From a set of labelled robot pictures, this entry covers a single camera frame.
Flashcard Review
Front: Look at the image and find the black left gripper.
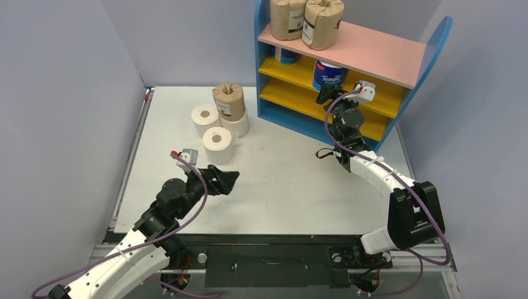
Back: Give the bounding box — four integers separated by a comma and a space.
176, 164, 239, 219

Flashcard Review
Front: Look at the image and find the blue plastic tissue roll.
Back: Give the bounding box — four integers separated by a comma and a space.
274, 46, 301, 65

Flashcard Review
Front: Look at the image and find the brown roll cloud logo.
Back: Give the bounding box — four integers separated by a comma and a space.
301, 0, 344, 50

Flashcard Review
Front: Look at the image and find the brown roll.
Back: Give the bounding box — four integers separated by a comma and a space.
270, 0, 307, 40
212, 82, 245, 121

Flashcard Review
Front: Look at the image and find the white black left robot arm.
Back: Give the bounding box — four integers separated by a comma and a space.
47, 164, 240, 298

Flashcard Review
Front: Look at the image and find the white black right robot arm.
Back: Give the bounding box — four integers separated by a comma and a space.
316, 81, 450, 266

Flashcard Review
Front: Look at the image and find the colourful wooden shelf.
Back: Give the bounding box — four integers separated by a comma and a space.
254, 1, 453, 150

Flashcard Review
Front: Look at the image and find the white paper roll under stack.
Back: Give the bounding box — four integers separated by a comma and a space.
220, 110, 249, 139

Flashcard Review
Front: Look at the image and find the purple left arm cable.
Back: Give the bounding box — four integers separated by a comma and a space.
31, 153, 224, 299

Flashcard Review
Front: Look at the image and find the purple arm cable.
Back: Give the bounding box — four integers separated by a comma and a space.
323, 88, 453, 297
31, 153, 224, 299

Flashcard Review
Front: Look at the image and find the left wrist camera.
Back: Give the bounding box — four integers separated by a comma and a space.
170, 148, 199, 167

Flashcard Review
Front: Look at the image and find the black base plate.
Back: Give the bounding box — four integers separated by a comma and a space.
161, 234, 393, 288

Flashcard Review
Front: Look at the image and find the aluminium rail frame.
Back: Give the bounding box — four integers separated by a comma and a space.
78, 87, 461, 299

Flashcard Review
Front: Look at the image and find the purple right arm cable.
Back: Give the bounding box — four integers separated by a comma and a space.
323, 88, 453, 297

